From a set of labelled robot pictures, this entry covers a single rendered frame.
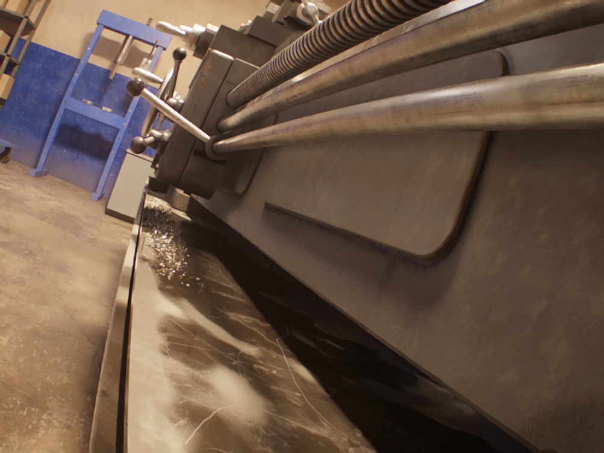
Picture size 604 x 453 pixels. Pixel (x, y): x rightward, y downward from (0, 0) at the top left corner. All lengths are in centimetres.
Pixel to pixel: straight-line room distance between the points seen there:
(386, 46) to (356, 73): 5
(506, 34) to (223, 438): 25
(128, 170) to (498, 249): 363
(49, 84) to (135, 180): 208
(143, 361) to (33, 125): 512
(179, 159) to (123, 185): 288
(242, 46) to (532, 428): 95
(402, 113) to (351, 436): 22
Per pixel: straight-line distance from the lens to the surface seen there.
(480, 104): 18
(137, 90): 90
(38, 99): 540
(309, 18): 112
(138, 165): 380
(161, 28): 110
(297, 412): 33
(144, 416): 25
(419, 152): 36
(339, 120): 30
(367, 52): 31
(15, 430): 88
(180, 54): 103
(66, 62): 541
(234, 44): 103
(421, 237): 32
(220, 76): 96
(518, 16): 20
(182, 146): 93
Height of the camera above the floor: 53
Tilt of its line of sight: 2 degrees down
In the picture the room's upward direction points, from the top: 22 degrees clockwise
